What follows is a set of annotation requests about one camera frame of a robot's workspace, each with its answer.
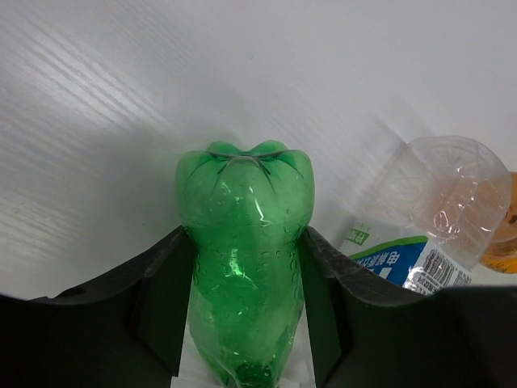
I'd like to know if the green plastic bottle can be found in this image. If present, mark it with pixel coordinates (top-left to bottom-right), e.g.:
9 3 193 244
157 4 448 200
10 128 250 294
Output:
175 141 315 387

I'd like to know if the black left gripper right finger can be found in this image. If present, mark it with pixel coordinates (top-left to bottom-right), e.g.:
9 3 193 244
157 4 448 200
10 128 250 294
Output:
301 228 516 387

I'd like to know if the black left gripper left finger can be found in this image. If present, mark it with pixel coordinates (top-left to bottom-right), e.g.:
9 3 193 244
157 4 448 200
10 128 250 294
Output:
1 228 196 387

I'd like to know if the short orange juice bottle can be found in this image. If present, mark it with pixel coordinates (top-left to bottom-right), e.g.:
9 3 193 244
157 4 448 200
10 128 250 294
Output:
480 172 516 274

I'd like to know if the clear bottle blue white label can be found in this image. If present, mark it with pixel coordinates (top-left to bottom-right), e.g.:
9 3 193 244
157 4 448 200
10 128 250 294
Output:
339 136 511 295

